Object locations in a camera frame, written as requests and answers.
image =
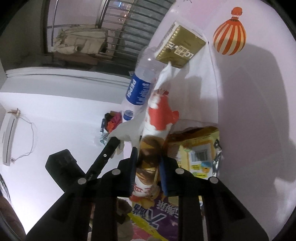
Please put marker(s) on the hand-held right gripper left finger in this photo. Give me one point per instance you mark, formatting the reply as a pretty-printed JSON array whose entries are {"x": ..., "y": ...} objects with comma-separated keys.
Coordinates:
[{"x": 133, "y": 169}]

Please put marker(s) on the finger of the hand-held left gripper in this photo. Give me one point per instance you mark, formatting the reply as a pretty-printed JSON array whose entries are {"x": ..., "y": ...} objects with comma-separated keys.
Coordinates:
[{"x": 104, "y": 156}]

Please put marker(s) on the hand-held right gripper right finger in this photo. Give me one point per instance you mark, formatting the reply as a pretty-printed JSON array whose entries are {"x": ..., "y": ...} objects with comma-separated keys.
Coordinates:
[{"x": 163, "y": 176}]

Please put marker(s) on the white paper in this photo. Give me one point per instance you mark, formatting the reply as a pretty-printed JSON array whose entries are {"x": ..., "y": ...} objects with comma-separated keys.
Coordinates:
[{"x": 129, "y": 129}]

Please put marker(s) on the red white snack wrapper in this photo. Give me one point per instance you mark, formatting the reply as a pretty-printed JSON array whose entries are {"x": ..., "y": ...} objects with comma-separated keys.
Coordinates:
[{"x": 159, "y": 115}]

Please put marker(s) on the clear bottle with blue label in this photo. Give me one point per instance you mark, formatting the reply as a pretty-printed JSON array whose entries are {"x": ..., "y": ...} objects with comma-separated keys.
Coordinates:
[{"x": 140, "y": 85}]

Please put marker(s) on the gold cardboard box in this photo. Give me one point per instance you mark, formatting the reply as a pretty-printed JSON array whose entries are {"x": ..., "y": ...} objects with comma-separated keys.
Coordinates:
[{"x": 181, "y": 45}]

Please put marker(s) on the pile of colourful clothes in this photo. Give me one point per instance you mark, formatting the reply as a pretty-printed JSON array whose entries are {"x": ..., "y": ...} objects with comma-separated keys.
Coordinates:
[{"x": 112, "y": 121}]

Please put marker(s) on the purple snack packet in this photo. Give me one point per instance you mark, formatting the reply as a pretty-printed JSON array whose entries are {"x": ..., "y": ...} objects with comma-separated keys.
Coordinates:
[{"x": 157, "y": 213}]

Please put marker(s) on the yellow snack packet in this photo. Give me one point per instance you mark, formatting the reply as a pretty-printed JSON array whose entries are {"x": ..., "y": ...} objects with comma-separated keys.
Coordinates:
[{"x": 198, "y": 150}]

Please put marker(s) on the white air conditioner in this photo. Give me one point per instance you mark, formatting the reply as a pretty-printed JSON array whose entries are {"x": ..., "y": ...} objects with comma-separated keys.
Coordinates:
[{"x": 9, "y": 139}]

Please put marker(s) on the white crumpled tissue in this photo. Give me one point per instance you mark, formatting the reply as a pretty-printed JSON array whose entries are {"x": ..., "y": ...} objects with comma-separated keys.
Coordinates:
[{"x": 165, "y": 74}]

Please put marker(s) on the beige jacket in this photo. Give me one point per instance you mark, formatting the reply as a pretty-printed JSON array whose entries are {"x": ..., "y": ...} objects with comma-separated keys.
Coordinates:
[{"x": 78, "y": 40}]

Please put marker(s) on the metal window grille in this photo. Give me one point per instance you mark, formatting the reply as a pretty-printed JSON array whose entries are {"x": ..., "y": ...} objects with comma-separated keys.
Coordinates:
[{"x": 129, "y": 27}]

